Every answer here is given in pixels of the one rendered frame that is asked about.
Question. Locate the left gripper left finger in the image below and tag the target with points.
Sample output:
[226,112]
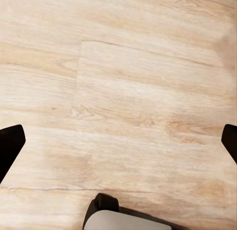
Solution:
[12,140]

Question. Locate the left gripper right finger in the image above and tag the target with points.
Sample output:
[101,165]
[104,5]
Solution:
[229,140]

